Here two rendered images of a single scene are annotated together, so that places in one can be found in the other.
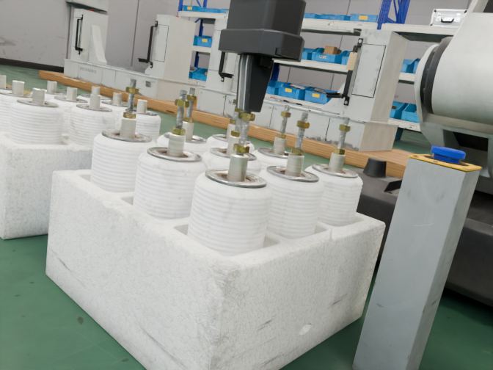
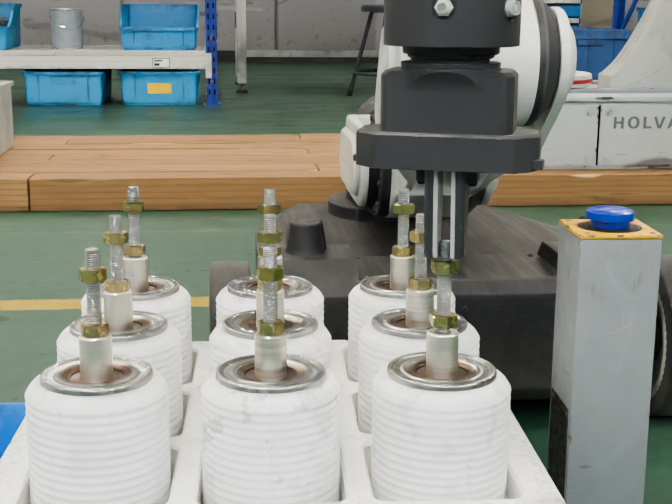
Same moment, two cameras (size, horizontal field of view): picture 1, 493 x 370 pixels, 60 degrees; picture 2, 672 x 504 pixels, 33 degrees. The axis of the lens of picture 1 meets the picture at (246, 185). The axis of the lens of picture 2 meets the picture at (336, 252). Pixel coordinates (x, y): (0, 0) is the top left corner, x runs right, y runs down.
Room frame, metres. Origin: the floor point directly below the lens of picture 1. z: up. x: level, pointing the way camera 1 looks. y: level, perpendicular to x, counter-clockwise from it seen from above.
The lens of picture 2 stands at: (0.01, 0.58, 0.50)
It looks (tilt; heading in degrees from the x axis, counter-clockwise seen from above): 13 degrees down; 317
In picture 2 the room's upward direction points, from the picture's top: straight up
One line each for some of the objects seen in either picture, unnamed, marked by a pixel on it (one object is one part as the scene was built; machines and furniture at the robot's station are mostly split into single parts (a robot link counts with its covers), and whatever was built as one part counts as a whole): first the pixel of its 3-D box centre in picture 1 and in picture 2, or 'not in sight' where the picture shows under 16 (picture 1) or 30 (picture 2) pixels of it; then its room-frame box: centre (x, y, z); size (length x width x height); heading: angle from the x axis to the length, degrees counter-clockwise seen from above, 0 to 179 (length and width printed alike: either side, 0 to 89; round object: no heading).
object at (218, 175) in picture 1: (235, 178); (441, 372); (0.50, 0.01, 0.25); 0.08 x 0.08 x 0.01
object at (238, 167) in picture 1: (238, 168); (442, 354); (0.50, 0.01, 0.26); 0.02 x 0.02 x 0.03
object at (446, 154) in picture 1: (447, 156); (609, 220); (0.54, -0.24, 0.32); 0.04 x 0.04 x 0.02
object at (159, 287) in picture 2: (231, 139); (136, 289); (0.83, 0.05, 0.25); 0.08 x 0.08 x 0.01
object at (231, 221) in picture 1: (224, 248); (438, 494); (0.50, 0.01, 0.16); 0.10 x 0.10 x 0.18
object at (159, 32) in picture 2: not in sight; (160, 26); (4.71, -2.64, 0.36); 0.50 x 0.38 x 0.21; 143
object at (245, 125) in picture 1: (243, 133); (444, 294); (0.50, 0.01, 0.31); 0.01 x 0.01 x 0.08
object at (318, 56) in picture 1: (331, 56); not in sight; (6.04, -0.83, 0.90); 0.50 x 0.38 x 0.21; 143
